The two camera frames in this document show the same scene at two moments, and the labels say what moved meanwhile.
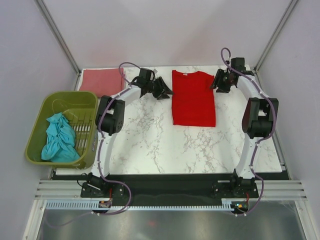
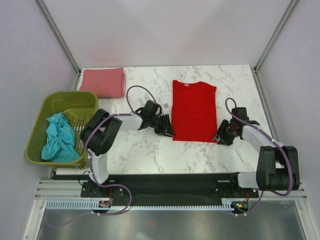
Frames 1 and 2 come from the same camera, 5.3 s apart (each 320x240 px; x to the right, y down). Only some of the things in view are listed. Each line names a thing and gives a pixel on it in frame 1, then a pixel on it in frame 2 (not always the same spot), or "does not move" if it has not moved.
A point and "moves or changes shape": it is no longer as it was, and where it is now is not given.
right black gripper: (218, 81) → (224, 140)
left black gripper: (162, 90) → (166, 125)
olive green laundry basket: (81, 109) does not move
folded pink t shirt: (104, 82) does not move
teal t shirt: (61, 146) does not move
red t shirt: (193, 100) moves or changes shape
